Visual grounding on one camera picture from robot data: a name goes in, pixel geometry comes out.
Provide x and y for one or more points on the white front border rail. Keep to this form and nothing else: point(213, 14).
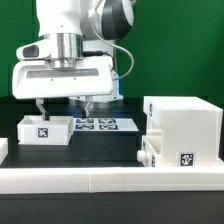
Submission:
point(97, 180)

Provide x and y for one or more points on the white left border rail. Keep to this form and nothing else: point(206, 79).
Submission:
point(3, 149)

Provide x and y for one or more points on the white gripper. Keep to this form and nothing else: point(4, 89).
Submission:
point(35, 79)

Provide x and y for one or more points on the white border rail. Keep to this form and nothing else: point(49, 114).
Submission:
point(97, 180)
point(3, 149)

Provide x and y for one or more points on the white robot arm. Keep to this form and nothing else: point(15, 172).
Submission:
point(64, 62)

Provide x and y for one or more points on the fiducial marker sheet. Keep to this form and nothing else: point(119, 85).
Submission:
point(105, 124)

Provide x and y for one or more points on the white drawer cabinet frame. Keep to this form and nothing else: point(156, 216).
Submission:
point(189, 128)

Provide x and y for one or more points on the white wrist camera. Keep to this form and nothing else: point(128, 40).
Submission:
point(40, 50)

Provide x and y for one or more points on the white drawer box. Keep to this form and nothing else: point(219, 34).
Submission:
point(34, 130)
point(150, 153)

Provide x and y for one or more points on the white front drawer box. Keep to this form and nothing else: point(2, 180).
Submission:
point(150, 153)

